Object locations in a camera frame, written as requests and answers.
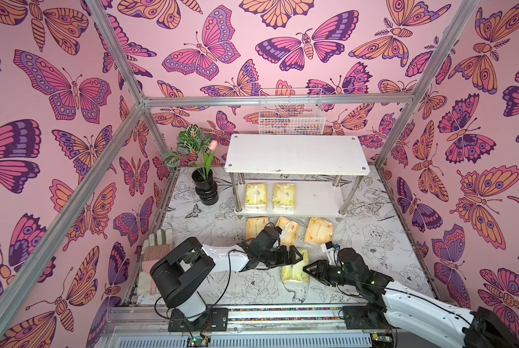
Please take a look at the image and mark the yellow-green tissue pack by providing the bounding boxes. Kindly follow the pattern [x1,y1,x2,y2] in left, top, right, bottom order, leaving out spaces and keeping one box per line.
[281,249,310,284]
[272,184,296,211]
[244,183,267,211]

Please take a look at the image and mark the orange tissue pack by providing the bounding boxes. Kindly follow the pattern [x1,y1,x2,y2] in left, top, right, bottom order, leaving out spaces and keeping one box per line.
[304,217,334,245]
[246,217,270,239]
[276,217,299,247]

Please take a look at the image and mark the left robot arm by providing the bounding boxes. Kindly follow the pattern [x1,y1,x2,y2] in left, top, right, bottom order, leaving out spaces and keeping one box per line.
[150,223,304,322]

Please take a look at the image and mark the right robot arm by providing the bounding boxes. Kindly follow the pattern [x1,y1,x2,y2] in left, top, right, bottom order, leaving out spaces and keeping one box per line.
[303,248,519,347]

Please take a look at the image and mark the white two-tier shelf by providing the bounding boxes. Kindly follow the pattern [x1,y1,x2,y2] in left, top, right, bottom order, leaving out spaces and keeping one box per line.
[225,134,370,218]

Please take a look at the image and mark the potted plant in black vase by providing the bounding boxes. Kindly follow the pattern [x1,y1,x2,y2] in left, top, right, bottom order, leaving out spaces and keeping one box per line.
[162,124,219,206]

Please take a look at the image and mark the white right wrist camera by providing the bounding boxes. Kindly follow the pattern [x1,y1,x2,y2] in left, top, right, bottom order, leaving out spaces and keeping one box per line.
[320,242,340,265]

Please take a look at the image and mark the white wire basket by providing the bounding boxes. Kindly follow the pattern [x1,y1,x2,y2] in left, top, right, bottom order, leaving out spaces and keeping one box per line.
[257,88,326,136]

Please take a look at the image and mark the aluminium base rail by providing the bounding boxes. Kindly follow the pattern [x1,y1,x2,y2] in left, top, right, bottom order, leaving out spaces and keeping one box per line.
[95,303,475,348]

